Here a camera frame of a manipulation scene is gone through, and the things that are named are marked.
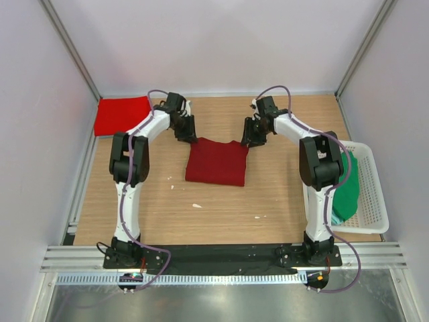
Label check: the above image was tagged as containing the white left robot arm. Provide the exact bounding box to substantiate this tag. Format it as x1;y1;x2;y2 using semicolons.
103;92;197;268

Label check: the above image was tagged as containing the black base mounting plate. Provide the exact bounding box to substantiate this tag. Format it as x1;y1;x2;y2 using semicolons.
103;244;343;276

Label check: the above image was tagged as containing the aluminium frame rail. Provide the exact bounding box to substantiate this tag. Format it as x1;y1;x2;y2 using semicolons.
41;242;406;276

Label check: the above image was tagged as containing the dark red t shirt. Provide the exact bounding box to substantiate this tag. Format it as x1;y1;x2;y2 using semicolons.
185;138;249;186

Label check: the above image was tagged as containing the white plastic basket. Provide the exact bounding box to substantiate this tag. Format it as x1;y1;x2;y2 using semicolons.
331;141;389;234

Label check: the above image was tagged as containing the green t shirt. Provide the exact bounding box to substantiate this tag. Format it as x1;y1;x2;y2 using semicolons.
332;151;360;222

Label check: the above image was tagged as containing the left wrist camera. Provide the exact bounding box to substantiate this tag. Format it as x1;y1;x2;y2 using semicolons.
178;99;192;117

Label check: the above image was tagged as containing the white slotted cable duct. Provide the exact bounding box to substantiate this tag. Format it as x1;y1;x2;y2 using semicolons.
56;271;307;286

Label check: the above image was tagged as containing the light teal t shirt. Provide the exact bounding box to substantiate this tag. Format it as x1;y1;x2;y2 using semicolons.
331;212;344;225

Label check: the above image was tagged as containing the folded bright red t shirt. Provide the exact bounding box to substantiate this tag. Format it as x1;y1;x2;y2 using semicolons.
93;96;150;137

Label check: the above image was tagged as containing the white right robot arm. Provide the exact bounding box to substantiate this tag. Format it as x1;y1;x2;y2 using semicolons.
241;96;344;264

